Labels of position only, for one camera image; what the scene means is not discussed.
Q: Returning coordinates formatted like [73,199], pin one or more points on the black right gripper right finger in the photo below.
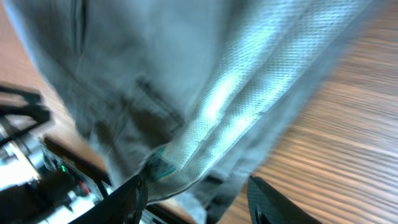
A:
[269,206]

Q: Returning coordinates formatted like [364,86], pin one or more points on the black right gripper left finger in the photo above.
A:
[125,205]

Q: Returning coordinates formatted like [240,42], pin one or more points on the grey shorts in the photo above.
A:
[192,94]

